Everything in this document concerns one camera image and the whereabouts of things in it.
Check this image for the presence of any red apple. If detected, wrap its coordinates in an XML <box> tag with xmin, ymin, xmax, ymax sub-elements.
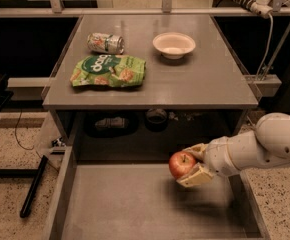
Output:
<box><xmin>169</xmin><ymin>151</ymin><xmax>196</xmax><ymax>179</ymax></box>

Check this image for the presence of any open grey top drawer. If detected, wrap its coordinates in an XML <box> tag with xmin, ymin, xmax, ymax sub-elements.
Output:
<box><xmin>41</xmin><ymin>147</ymin><xmax>270</xmax><ymax>240</ymax></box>

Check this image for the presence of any black floor cable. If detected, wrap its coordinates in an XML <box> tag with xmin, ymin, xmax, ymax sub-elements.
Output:
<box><xmin>14</xmin><ymin>107</ymin><xmax>36</xmax><ymax>152</ymax></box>

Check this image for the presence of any white paper bowl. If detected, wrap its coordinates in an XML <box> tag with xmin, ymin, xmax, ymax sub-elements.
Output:
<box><xmin>153</xmin><ymin>32</ymin><xmax>196</xmax><ymax>59</ymax></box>

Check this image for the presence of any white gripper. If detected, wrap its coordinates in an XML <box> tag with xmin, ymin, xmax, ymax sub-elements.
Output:
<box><xmin>176</xmin><ymin>137</ymin><xmax>240</xmax><ymax>187</ymax></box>

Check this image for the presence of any black chair leg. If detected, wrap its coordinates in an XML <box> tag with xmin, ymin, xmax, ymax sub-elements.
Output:
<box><xmin>20</xmin><ymin>155</ymin><xmax>48</xmax><ymax>218</ymax></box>

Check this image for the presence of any grey cabinet with top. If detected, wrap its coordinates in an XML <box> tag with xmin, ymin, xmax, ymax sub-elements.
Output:
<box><xmin>41</xmin><ymin>14</ymin><xmax>260</xmax><ymax>163</ymax></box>

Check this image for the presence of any green chip bag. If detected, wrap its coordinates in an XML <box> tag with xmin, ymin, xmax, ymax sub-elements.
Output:
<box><xmin>70</xmin><ymin>54</ymin><xmax>146</xmax><ymax>88</ymax></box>

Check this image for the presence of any crushed soda can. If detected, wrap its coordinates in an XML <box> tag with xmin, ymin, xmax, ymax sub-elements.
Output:
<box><xmin>87</xmin><ymin>33</ymin><xmax>124</xmax><ymax>54</ymax></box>

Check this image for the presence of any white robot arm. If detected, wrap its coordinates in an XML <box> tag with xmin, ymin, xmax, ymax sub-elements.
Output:
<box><xmin>176</xmin><ymin>113</ymin><xmax>290</xmax><ymax>187</ymax></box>

